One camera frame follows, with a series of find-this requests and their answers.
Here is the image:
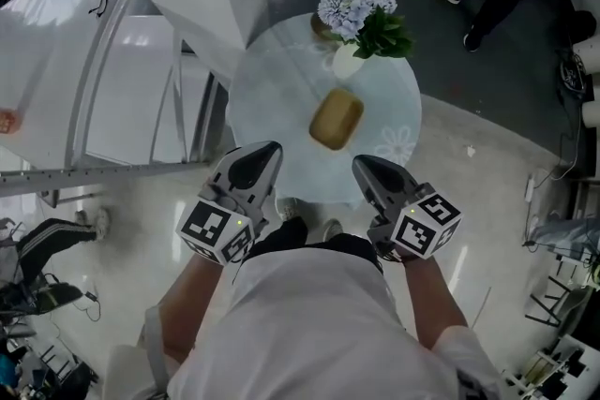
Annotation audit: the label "person's black trousers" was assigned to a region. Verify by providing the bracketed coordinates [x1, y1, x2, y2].
[246, 217, 383, 273]

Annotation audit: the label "person's left forearm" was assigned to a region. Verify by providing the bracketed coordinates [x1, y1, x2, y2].
[158, 247, 232, 366]

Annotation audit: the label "white power cable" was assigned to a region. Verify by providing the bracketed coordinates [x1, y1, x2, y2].
[533, 121, 585, 184]

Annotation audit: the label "small brown cup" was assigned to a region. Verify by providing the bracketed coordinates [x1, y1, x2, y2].
[309, 11, 338, 41]

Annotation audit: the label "grey shoulder strap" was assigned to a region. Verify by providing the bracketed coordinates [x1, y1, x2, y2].
[142, 306, 171, 390]

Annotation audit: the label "person's shoe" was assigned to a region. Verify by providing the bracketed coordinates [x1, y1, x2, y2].
[322, 218, 345, 244]
[276, 197, 302, 224]

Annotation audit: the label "white ceramic vase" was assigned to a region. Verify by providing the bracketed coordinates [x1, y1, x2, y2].
[332, 40, 367, 80]

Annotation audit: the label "white cylindrical stool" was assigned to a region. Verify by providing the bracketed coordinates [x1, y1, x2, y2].
[580, 99, 600, 128]

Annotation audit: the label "person's right forearm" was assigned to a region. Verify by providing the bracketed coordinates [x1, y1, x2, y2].
[400, 255, 470, 352]

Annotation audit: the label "round white table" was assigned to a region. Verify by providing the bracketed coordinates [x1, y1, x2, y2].
[227, 11, 423, 207]

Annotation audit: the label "coiled black cable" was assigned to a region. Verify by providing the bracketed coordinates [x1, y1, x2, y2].
[556, 51, 590, 97]

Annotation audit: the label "person's white shirt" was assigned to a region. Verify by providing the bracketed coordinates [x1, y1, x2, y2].
[105, 245, 505, 400]

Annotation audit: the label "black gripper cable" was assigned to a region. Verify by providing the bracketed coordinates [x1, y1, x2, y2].
[231, 255, 250, 287]
[372, 247, 391, 275]

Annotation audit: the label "pink drink bottle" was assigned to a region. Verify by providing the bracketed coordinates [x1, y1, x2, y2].
[0, 107, 23, 135]

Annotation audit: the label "white power strip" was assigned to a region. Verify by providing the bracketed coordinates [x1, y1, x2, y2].
[524, 174, 540, 205]

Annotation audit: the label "metal equipment rack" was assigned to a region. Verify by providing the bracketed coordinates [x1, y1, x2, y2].
[523, 266, 600, 400]

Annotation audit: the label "yellow-brown rectangular bowl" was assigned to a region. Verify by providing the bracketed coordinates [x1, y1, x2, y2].
[307, 87, 366, 152]

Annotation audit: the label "blue artificial flower bouquet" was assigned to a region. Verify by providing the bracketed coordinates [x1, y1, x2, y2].
[317, 0, 416, 60]

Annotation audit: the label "white metal shelf rack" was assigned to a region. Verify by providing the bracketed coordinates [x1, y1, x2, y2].
[0, 0, 235, 208]

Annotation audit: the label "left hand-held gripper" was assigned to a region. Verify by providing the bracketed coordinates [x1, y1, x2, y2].
[176, 140, 284, 266]

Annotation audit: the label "person's right shoe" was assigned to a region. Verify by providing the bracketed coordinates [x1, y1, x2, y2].
[322, 218, 345, 244]

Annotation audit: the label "black bag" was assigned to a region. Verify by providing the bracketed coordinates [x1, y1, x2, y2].
[568, 8, 599, 43]

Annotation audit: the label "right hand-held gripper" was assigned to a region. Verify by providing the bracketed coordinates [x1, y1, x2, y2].
[351, 154, 464, 262]

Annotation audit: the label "person's left shoe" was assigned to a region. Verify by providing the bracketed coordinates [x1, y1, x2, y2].
[276, 197, 302, 224]

